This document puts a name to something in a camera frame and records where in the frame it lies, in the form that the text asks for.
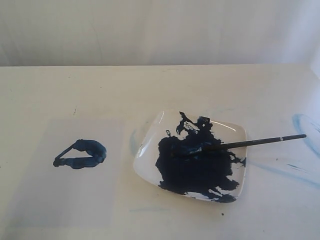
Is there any black paintbrush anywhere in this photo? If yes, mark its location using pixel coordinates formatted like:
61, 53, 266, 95
171, 134, 307, 157

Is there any white square paint plate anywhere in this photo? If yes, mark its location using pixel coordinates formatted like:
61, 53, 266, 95
133, 110, 247, 203

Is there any white paper sheet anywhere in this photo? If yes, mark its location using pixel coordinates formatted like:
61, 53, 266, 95
3, 119, 125, 228

